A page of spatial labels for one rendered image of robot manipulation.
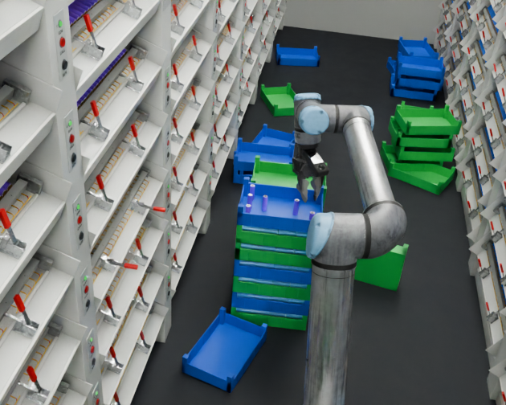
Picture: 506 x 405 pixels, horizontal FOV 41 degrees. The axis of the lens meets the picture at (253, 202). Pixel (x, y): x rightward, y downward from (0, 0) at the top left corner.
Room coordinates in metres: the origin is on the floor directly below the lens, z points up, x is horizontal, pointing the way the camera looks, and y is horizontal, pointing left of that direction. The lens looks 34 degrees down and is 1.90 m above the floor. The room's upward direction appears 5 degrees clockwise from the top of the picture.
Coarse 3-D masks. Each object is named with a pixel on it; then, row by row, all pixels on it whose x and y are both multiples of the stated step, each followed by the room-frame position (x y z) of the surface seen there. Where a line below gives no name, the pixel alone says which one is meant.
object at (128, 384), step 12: (156, 312) 1.78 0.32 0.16; (144, 324) 1.71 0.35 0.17; (156, 324) 1.73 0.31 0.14; (144, 336) 1.61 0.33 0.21; (156, 336) 1.68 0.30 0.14; (144, 348) 1.60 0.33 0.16; (132, 360) 1.55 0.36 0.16; (144, 360) 1.56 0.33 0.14; (132, 372) 1.50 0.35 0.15; (120, 384) 1.43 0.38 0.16; (132, 384) 1.45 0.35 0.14; (120, 396) 1.40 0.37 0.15; (132, 396) 1.41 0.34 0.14
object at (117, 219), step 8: (144, 176) 1.74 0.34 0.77; (136, 184) 1.69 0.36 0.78; (144, 184) 1.72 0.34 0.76; (136, 192) 1.65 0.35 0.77; (128, 200) 1.60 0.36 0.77; (120, 208) 1.55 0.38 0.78; (120, 216) 1.52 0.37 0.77; (112, 224) 1.48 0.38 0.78; (112, 232) 1.45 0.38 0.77; (120, 232) 1.47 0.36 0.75; (104, 240) 1.40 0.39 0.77; (96, 248) 1.36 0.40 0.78; (104, 248) 1.39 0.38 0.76; (96, 256) 1.34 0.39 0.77
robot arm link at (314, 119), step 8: (304, 104) 1.96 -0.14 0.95; (312, 104) 1.94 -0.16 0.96; (320, 104) 1.94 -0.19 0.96; (328, 104) 1.95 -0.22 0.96; (296, 112) 1.98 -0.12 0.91; (304, 112) 1.89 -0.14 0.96; (312, 112) 1.89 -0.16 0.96; (320, 112) 1.89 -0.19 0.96; (328, 112) 1.91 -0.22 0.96; (304, 120) 1.88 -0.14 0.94; (312, 120) 1.88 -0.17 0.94; (320, 120) 1.88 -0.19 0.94; (328, 120) 1.89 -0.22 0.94; (304, 128) 1.88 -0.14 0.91; (312, 128) 1.88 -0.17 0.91; (320, 128) 1.88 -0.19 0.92; (328, 128) 1.90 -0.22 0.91
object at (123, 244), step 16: (160, 176) 1.78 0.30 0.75; (128, 192) 1.67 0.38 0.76; (144, 192) 1.70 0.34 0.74; (128, 224) 1.53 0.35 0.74; (112, 240) 1.44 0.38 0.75; (128, 240) 1.46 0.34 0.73; (112, 256) 1.38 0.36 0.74; (96, 272) 1.31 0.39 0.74; (96, 288) 1.25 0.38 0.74; (96, 304) 1.18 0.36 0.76
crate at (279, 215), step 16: (256, 192) 2.12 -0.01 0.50; (272, 192) 2.11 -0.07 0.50; (288, 192) 2.11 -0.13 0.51; (320, 192) 2.09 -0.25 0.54; (240, 208) 1.92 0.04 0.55; (256, 208) 2.03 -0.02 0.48; (272, 208) 2.04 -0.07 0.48; (288, 208) 2.04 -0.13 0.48; (304, 208) 2.05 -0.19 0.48; (320, 208) 2.03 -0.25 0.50; (240, 224) 1.92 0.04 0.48; (256, 224) 1.92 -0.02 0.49; (272, 224) 1.92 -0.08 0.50; (288, 224) 1.91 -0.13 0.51; (304, 224) 1.91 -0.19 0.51
